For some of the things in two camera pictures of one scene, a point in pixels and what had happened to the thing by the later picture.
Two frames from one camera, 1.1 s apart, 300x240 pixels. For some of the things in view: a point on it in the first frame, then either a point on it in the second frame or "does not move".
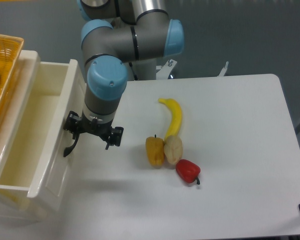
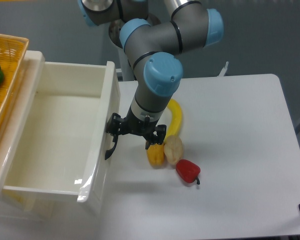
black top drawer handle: (67, 150) to (109, 152)
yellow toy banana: (176, 117) does not move
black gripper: (103, 130) to (133, 124)
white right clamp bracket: (224, 70) does not move
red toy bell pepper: (188, 170) does not move
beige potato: (173, 149) does not move
